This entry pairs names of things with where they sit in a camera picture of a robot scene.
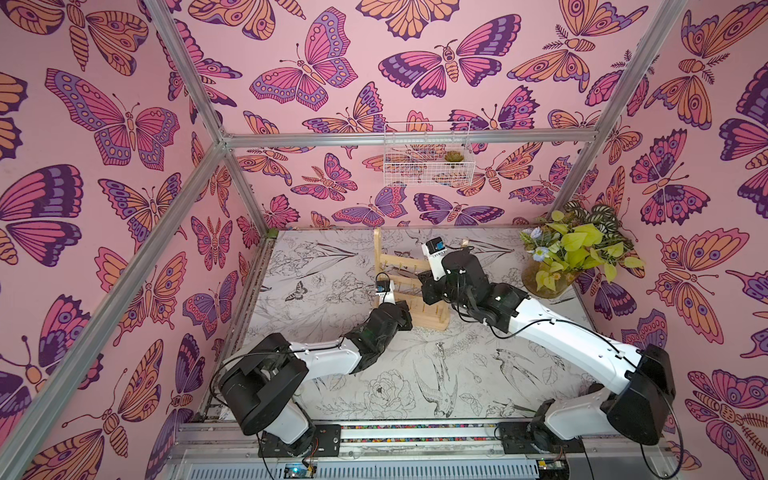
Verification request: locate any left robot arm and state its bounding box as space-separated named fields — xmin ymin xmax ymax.
xmin=216 ymin=301 xmax=413 ymax=456

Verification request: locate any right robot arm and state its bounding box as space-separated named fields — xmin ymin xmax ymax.
xmin=419 ymin=238 xmax=676 ymax=446

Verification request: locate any wooden jewelry display stand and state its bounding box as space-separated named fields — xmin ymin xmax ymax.
xmin=373 ymin=228 xmax=451 ymax=331

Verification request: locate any small succulent in basket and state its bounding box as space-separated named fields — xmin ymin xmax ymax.
xmin=444 ymin=150 xmax=464 ymax=163

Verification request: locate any potted green plant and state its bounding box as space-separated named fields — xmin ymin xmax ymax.
xmin=520 ymin=201 xmax=645 ymax=298

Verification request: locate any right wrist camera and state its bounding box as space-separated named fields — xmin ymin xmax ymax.
xmin=422 ymin=237 xmax=448 ymax=281

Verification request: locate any white wire basket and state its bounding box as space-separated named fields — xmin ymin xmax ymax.
xmin=380 ymin=121 xmax=476 ymax=189

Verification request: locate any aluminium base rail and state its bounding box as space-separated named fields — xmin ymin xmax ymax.
xmin=160 ymin=418 xmax=682 ymax=479

